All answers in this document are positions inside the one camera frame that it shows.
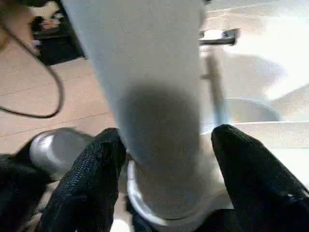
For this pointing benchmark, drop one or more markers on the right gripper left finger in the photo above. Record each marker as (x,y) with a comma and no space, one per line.
(84,188)

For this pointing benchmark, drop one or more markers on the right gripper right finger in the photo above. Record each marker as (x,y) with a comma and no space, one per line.
(260,188)

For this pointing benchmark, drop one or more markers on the white plastic table top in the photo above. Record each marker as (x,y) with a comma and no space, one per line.
(277,135)

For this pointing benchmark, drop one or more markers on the white plastic table leg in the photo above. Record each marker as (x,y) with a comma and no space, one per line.
(144,60)

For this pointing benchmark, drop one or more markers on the black work mat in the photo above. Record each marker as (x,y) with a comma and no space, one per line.
(14,193)

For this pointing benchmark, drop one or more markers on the black floor device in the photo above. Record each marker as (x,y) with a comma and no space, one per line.
(60,43)

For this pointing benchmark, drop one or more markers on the grey metal tube frame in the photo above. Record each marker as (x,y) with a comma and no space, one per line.
(217,39)

